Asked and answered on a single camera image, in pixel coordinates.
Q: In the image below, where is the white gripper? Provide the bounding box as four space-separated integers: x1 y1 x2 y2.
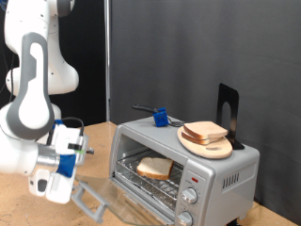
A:
27 123 95 205

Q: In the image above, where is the glass oven door with handle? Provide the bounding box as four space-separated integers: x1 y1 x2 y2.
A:
71 173 172 226

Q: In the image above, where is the metal spatula with blue block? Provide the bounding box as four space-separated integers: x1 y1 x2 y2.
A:
131 104 186 128

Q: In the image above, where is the silver oven knob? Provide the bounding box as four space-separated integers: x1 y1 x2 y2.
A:
176 211 195 226
181 186 199 205

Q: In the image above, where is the silver toaster oven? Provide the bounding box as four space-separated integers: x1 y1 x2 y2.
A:
107 113 261 226

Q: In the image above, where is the black backdrop curtain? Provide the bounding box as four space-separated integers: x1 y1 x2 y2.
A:
0 0 107 128

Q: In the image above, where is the vertical metal pole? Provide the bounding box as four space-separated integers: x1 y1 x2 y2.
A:
103 0 112 122

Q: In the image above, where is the tan wooden bread slice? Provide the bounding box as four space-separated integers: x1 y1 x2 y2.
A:
183 121 229 141

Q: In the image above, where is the round wooden plate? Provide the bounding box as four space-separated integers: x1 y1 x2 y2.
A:
177 124 233 160

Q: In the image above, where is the black metal bookend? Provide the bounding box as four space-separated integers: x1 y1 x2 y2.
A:
215 83 246 151

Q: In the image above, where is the dark grey backdrop panel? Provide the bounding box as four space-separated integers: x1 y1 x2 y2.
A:
109 0 301 225

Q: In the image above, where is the wrist camera on blue mount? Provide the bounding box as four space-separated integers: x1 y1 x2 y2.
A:
55 142 87 179

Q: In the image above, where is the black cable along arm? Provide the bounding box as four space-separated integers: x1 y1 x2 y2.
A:
46 116 86 146

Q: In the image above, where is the wire oven rack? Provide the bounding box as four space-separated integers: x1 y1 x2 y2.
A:
116 149 184 211

